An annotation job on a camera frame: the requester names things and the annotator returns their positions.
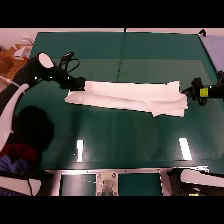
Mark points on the white shirt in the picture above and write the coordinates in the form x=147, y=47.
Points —
x=133, y=95

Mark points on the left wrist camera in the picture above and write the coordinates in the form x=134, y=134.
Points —
x=67, y=57

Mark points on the black garment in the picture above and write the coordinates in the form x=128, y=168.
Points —
x=34, y=128

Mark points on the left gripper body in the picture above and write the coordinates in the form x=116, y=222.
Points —
x=74, y=83

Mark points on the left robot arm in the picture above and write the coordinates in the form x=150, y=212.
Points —
x=33, y=70

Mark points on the red garment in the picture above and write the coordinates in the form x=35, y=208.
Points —
x=24, y=151

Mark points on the blue garment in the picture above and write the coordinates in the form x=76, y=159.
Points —
x=12, y=165

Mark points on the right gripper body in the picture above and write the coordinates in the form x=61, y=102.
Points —
x=200, y=91

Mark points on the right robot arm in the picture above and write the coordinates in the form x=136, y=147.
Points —
x=218, y=90

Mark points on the silver frame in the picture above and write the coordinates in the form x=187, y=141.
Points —
x=107, y=186

